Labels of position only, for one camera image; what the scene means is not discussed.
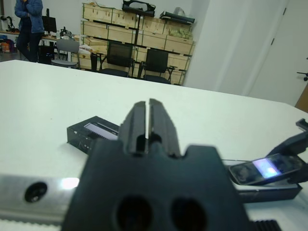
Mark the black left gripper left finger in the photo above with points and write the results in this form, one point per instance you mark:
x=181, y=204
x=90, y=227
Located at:
x=134, y=130

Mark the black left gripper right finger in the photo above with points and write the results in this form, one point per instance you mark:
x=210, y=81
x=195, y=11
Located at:
x=163, y=130

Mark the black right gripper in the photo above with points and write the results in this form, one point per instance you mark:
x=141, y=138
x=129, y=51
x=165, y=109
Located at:
x=303, y=125

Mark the black phone-like camera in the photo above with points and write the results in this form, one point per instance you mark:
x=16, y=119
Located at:
x=245, y=172

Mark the black box lid silver strip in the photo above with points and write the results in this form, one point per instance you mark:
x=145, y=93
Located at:
x=77, y=137

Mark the small black desk robot arm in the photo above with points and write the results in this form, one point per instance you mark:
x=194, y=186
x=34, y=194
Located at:
x=10, y=24

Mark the black box base white lining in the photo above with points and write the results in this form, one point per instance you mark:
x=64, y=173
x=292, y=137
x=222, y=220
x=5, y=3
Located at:
x=269, y=193

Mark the brown board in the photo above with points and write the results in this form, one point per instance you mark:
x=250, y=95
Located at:
x=303, y=99

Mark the black mesh chair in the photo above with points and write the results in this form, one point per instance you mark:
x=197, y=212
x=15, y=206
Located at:
x=156, y=60
x=119, y=51

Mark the black chair caster base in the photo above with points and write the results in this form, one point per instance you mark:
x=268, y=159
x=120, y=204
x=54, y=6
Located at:
x=304, y=75

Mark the pale wooden crate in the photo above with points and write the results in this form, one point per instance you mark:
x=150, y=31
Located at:
x=122, y=35
x=154, y=39
x=173, y=27
x=93, y=30
x=179, y=45
x=126, y=19
x=96, y=13
x=154, y=25

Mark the white plastic bag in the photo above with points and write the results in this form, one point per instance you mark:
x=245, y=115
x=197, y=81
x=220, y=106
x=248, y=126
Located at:
x=85, y=49

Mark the black stand pole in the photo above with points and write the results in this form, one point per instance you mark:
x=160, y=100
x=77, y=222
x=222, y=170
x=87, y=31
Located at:
x=137, y=31

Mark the grey plastic chair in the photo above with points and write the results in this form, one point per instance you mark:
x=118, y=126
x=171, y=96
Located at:
x=67, y=46

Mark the black flat bag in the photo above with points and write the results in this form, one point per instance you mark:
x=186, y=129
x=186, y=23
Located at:
x=178, y=19

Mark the white door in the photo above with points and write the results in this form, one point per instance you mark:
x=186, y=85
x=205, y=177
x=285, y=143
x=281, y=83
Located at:
x=293, y=48

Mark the black computer tower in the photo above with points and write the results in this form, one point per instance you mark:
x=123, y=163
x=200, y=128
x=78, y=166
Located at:
x=45, y=55

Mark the black desk gadget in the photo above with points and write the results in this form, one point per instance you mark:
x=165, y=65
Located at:
x=63, y=32

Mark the wooden desk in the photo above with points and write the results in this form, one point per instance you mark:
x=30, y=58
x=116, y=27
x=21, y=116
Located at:
x=49, y=37

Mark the black computer monitor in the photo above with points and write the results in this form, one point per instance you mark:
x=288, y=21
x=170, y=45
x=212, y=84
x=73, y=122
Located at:
x=49, y=24

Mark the person in blue jacket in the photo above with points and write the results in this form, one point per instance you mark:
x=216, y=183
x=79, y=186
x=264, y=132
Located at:
x=34, y=19

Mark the orange bag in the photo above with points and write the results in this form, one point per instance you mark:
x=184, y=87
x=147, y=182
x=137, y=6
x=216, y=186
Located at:
x=6, y=47

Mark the black open-frame case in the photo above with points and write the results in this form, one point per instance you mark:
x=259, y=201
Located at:
x=144, y=12

